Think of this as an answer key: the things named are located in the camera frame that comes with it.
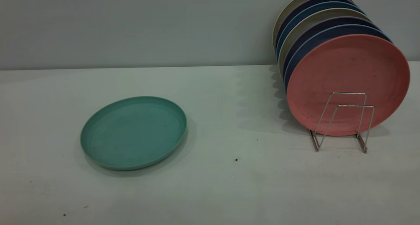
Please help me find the pink round plate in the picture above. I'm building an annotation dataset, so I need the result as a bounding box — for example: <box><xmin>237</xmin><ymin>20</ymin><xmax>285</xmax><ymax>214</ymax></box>
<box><xmin>286</xmin><ymin>34</ymin><xmax>410</xmax><ymax>137</ymax></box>

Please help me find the blue round plate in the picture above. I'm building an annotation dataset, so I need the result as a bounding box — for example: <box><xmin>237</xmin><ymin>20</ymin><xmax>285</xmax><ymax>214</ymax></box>
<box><xmin>276</xmin><ymin>1</ymin><xmax>365</xmax><ymax>61</ymax></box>
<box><xmin>284</xmin><ymin>24</ymin><xmax>392</xmax><ymax>91</ymax></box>

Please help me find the green round plate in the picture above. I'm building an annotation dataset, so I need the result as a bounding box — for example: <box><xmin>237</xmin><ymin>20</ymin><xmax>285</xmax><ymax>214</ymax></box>
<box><xmin>80</xmin><ymin>96</ymin><xmax>187</xmax><ymax>171</ymax></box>

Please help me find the metal wire dish rack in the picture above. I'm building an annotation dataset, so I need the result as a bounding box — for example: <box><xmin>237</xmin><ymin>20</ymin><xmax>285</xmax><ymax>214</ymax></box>
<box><xmin>308</xmin><ymin>92</ymin><xmax>375</xmax><ymax>153</ymax></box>

